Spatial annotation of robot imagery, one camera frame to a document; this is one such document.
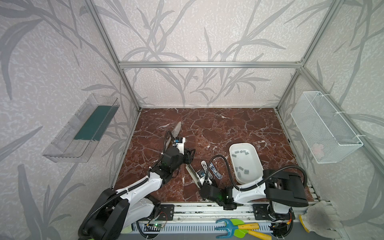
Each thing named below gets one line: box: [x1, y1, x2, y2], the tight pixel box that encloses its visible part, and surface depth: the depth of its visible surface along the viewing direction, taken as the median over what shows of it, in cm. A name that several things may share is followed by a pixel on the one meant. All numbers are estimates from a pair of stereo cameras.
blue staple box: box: [209, 162, 223, 180], surface depth 88 cm
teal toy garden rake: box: [215, 218, 260, 239], surface depth 70 cm
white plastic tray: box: [229, 143, 264, 185], surface depth 93 cm
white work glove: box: [299, 200, 344, 239], surface depth 72 cm
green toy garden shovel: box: [230, 219, 272, 240], surface depth 69 cm
